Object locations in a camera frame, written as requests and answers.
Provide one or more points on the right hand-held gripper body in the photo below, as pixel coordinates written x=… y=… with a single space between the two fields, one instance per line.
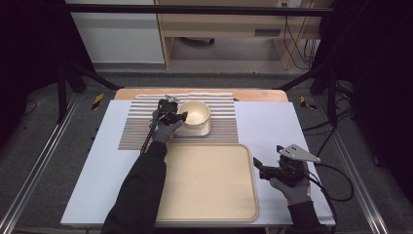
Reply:
x=297 y=156

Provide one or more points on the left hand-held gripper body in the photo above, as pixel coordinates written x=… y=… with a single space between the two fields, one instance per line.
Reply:
x=168 y=105

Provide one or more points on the cream round bowl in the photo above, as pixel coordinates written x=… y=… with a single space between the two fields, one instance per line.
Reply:
x=198 y=112

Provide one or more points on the beige rectangular tray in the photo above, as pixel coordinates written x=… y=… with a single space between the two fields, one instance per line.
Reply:
x=211 y=185

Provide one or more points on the person's left hand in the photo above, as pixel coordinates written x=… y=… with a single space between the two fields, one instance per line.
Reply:
x=164 y=131

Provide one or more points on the person's right hand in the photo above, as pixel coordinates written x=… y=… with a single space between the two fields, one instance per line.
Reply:
x=293 y=193

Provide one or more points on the white board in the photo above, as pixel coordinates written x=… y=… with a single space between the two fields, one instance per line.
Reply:
x=272 y=130

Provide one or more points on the striped woven placemat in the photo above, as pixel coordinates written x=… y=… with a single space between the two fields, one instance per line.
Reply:
x=139 y=130

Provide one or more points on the yellow black floor tape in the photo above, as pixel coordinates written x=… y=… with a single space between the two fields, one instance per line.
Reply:
x=304 y=102
x=97 y=101

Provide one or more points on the wooden table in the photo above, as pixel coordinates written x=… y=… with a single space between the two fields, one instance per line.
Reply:
x=259 y=95

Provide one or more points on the black metal stand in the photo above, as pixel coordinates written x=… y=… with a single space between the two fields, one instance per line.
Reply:
x=61 y=91
x=331 y=94

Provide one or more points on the white cabinet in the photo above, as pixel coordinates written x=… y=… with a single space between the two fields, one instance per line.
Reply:
x=120 y=35

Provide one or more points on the light wooden desk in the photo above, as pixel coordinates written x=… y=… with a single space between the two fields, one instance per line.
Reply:
x=220 y=26

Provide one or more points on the black curtain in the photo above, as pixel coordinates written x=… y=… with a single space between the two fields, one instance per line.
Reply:
x=380 y=81
x=29 y=48

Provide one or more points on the grey label on desk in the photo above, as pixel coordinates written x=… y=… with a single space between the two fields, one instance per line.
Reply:
x=267 y=32

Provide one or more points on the aluminium rail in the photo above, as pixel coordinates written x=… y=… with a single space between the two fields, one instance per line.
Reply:
x=357 y=175
x=35 y=162

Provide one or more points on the black horizontal frame bar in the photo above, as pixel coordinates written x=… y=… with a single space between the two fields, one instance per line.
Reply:
x=195 y=9

